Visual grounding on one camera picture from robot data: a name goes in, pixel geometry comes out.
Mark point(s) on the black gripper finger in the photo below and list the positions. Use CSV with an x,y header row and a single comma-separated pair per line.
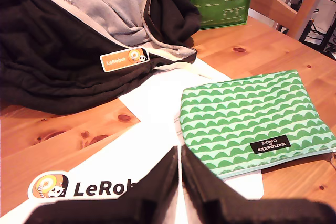
x,y
155,187
202,190

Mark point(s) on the green wave pattern zip bag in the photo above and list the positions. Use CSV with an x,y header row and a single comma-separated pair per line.
x,y
249,113

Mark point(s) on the blank white paper sheet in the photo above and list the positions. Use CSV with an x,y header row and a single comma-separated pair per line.
x,y
110,161

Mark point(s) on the large LeRobot sticker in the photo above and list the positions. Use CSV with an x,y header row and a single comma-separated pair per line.
x,y
86,188

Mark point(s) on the printed white paper sheet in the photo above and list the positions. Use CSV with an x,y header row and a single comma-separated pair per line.
x,y
157,95

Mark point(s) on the small orange LeRobot sticker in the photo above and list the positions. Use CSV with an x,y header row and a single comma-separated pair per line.
x,y
115,61

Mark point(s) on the black hoodie with grey lining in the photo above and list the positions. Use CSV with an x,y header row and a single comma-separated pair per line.
x,y
52,51

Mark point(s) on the black metal stand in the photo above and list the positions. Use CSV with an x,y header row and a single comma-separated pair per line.
x,y
323,37

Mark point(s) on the wooden chair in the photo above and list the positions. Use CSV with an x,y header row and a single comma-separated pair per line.
x,y
270,3

